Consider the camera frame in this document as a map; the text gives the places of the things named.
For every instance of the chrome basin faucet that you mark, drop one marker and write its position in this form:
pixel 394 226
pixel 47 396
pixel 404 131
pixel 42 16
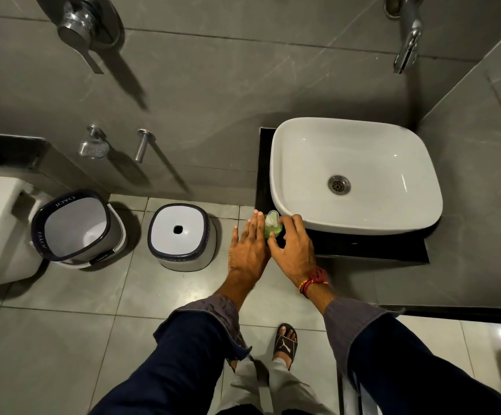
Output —
pixel 409 34

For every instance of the red thread wrist band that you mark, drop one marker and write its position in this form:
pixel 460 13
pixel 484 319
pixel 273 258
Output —
pixel 313 278

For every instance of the white stool with dark rim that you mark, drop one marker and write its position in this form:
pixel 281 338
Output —
pixel 181 233

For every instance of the person's grey trouser leg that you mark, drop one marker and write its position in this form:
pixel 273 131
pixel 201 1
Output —
pixel 285 391

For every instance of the chrome wall spout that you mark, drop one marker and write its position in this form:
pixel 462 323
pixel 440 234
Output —
pixel 141 146

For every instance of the chrome wall tap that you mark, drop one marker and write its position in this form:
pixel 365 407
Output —
pixel 93 146

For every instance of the white ceramic wash basin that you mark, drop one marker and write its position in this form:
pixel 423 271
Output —
pixel 376 151

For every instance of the chrome basin drain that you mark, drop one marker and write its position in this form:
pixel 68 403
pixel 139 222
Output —
pixel 339 185

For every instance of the person's right forearm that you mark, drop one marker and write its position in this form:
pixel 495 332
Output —
pixel 389 354

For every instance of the chrome shower mixer lever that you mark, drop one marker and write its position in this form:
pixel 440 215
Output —
pixel 81 25

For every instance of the person's left middle finger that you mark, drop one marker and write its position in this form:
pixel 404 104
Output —
pixel 253 223

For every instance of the black stone basin counter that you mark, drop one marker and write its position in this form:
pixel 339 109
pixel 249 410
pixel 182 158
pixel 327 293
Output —
pixel 363 248

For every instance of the person's left hand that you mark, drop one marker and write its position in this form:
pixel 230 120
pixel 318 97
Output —
pixel 247 254

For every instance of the person's left little finger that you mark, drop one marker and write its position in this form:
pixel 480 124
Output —
pixel 235 235

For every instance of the person's right thumb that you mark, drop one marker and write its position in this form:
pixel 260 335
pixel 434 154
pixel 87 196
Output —
pixel 274 252

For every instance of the white bucket with dark rim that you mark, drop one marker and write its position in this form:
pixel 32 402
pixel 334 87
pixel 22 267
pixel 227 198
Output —
pixel 77 226

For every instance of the green soap dispenser bottle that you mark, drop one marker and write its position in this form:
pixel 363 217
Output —
pixel 273 227

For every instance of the black sandal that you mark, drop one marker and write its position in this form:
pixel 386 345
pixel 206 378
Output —
pixel 286 343

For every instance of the person's left forearm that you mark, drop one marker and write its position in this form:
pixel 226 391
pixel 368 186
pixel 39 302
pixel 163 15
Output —
pixel 198 341

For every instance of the person's right hand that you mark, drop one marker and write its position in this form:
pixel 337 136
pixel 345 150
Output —
pixel 296 254

